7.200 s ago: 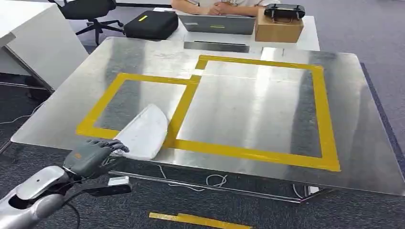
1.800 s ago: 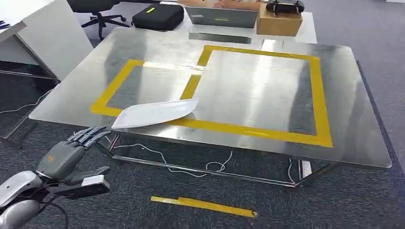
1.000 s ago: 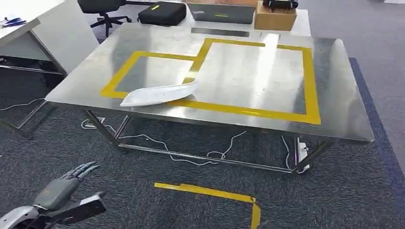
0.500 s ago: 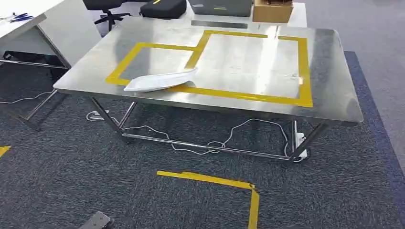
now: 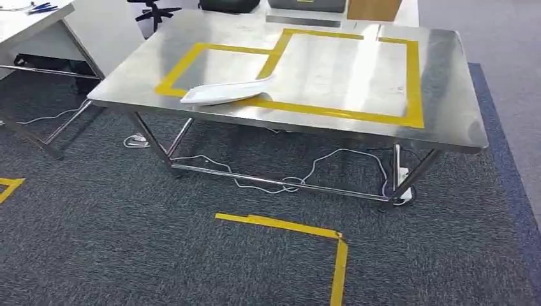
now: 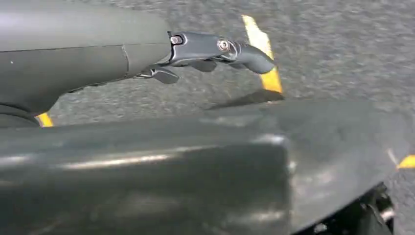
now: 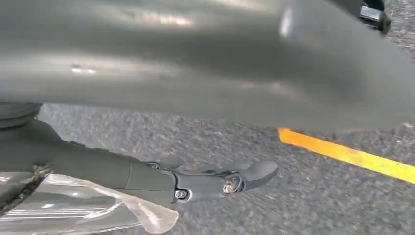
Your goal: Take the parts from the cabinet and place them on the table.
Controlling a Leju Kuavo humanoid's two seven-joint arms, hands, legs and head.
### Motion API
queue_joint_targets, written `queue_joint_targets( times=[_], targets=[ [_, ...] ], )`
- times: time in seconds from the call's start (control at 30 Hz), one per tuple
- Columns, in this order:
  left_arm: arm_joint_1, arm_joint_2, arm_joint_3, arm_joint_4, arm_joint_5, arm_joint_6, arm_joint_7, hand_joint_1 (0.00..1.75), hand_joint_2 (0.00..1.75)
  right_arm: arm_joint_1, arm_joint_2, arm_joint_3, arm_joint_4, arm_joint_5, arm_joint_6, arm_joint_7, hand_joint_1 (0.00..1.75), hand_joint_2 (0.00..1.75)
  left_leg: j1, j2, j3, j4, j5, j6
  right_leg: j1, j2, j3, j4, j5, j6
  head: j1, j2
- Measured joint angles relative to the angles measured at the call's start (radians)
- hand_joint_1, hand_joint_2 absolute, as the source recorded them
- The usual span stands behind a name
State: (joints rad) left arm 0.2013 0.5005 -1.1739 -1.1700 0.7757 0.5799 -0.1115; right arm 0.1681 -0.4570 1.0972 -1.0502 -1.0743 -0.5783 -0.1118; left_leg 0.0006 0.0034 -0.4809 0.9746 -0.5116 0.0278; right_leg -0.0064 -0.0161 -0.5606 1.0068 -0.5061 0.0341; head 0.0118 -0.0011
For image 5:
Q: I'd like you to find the black office chair base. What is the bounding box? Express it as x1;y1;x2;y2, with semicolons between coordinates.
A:
126;0;182;34

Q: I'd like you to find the stainless steel table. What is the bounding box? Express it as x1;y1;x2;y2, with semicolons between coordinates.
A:
86;9;490;212

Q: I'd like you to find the thin grey cable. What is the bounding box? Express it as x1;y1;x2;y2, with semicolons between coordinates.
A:
0;3;36;13

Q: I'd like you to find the grey case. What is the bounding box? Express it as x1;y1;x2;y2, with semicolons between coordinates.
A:
267;0;348;13

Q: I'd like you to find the white cable under desk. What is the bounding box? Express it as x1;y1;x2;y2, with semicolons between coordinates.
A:
0;99;92;126

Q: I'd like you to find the black case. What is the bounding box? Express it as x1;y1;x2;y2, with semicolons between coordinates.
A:
198;0;261;14

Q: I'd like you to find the white cable under table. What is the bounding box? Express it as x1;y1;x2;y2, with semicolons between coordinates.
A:
171;147;392;196

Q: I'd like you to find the yellow floor tape angle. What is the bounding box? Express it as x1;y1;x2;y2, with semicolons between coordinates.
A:
214;212;349;306

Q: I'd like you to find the white plastic cover part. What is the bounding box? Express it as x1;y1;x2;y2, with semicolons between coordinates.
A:
180;75;276;107

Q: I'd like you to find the white desk with steel legs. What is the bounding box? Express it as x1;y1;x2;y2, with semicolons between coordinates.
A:
0;0;145;161

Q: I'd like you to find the brown board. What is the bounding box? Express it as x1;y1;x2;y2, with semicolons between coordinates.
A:
346;0;403;22

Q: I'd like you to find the white power strip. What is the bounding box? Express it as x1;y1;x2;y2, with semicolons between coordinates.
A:
123;133;151;149
397;167;413;202

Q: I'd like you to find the yellow floor tape piece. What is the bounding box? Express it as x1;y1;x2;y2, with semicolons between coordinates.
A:
0;177;26;205

